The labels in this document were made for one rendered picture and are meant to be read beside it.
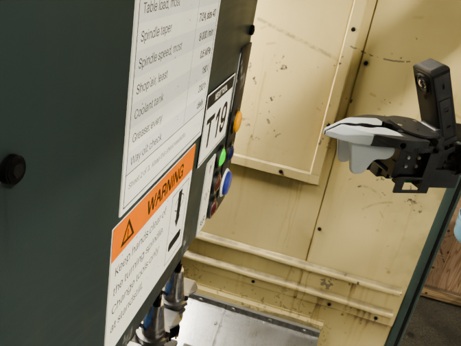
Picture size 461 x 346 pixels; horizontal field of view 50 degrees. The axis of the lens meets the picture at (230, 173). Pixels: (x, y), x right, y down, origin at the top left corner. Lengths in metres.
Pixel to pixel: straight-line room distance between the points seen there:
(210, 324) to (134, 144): 1.34
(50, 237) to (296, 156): 1.14
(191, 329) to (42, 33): 1.45
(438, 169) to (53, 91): 0.59
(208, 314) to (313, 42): 0.88
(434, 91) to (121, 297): 0.46
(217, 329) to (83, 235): 1.36
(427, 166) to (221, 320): 1.07
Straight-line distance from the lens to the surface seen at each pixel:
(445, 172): 0.73
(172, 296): 1.04
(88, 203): 0.26
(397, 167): 0.67
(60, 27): 0.20
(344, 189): 1.37
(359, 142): 0.62
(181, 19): 0.33
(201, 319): 1.62
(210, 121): 0.46
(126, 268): 0.34
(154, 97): 0.31
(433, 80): 0.66
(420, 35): 1.26
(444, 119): 0.69
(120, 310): 0.36
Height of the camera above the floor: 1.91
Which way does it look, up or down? 25 degrees down
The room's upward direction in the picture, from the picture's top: 10 degrees clockwise
